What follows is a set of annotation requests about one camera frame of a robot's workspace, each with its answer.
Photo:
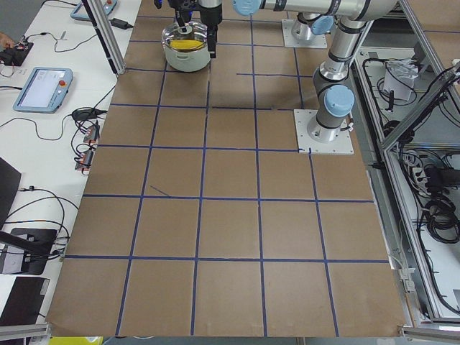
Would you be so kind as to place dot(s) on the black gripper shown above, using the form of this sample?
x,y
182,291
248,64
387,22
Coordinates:
x,y
210,16

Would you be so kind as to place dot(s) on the glass pot lid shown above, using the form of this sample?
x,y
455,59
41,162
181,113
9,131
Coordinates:
x,y
195,31

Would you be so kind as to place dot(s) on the yellow corn cob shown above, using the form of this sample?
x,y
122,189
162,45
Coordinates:
x,y
186,45

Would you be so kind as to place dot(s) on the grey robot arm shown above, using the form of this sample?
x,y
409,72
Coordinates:
x,y
348,21

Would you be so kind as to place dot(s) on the pale green cooking pot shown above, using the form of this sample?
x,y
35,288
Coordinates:
x,y
187,61

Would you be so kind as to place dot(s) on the black power adapter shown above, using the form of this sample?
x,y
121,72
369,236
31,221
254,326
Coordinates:
x,y
121,24

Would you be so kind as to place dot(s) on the black monitor stand base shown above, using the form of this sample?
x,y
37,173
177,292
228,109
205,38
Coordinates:
x,y
26,250

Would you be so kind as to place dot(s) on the aluminium frame post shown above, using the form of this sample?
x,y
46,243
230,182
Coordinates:
x,y
105,34

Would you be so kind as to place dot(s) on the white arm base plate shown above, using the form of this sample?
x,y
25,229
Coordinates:
x,y
314,139

